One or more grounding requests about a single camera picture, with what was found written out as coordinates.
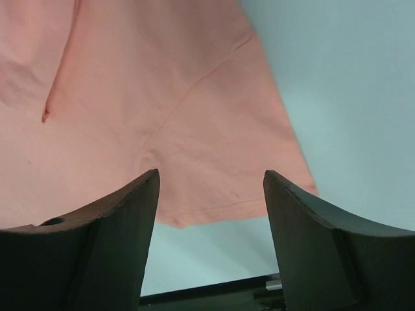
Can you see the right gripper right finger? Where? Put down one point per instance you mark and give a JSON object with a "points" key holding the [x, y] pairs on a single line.
{"points": [[330, 259]]}

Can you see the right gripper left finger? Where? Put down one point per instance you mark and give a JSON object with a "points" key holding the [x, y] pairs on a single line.
{"points": [[93, 258]]}

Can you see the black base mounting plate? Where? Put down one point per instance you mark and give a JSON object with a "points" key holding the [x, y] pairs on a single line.
{"points": [[256, 293]]}

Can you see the salmon pink t shirt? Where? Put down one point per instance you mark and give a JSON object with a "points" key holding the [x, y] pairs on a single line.
{"points": [[95, 93]]}

